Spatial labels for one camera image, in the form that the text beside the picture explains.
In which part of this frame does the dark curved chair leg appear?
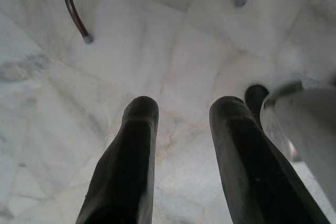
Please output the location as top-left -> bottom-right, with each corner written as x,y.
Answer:
57,0 -> 94,44

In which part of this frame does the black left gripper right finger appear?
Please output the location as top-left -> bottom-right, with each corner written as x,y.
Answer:
209,96 -> 331,224

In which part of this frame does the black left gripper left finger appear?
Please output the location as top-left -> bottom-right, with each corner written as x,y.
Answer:
75,95 -> 160,224

